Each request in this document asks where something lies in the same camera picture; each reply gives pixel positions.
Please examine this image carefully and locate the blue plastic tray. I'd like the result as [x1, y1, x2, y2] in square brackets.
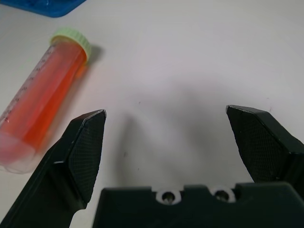
[0, 0, 86, 19]

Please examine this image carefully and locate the orange liquid tube green cap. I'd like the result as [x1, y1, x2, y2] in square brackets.
[0, 28, 92, 174]

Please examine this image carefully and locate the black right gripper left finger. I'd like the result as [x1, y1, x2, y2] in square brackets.
[0, 109, 107, 228]

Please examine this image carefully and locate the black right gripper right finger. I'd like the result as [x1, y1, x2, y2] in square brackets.
[225, 104, 304, 193]

